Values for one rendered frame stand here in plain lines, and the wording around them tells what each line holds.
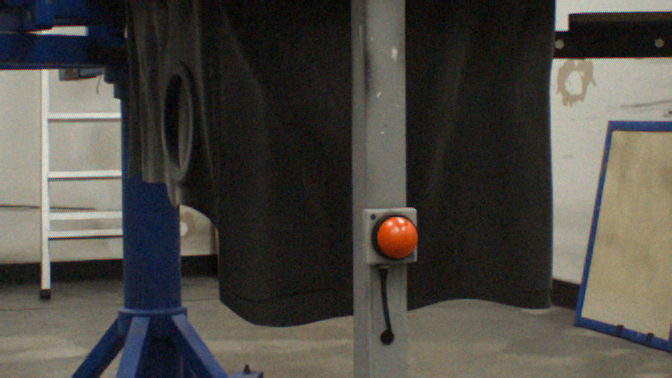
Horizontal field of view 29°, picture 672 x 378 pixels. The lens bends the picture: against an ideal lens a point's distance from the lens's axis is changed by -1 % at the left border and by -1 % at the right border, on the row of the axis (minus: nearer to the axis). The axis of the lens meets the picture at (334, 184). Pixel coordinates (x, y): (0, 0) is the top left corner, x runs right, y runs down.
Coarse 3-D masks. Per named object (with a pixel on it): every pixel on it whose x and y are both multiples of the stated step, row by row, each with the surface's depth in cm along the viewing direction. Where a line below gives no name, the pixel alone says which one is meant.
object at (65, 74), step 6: (60, 72) 389; (66, 72) 375; (72, 72) 364; (78, 72) 353; (84, 72) 346; (90, 72) 336; (96, 72) 328; (102, 72) 315; (60, 78) 389; (66, 78) 375; (72, 78) 364; (78, 78) 362; (84, 78) 362
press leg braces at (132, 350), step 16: (144, 320) 271; (176, 320) 273; (112, 336) 286; (128, 336) 269; (144, 336) 269; (176, 336) 273; (192, 336) 272; (96, 352) 290; (112, 352) 288; (128, 352) 266; (144, 352) 268; (192, 352) 270; (208, 352) 271; (80, 368) 294; (96, 368) 291; (128, 368) 263; (192, 368) 270; (208, 368) 267
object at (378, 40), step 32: (352, 0) 121; (384, 0) 119; (352, 32) 122; (384, 32) 119; (352, 64) 122; (384, 64) 119; (352, 96) 122; (384, 96) 119; (352, 128) 122; (384, 128) 120; (352, 160) 123; (384, 160) 120; (384, 192) 120; (384, 320) 120; (384, 352) 121
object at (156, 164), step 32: (128, 0) 181; (160, 0) 163; (192, 0) 148; (128, 32) 184; (160, 32) 165; (192, 32) 148; (160, 64) 166; (192, 64) 148; (160, 96) 167; (192, 96) 146; (160, 128) 172; (192, 128) 146; (128, 160) 188; (160, 160) 173; (192, 160) 148; (192, 192) 152
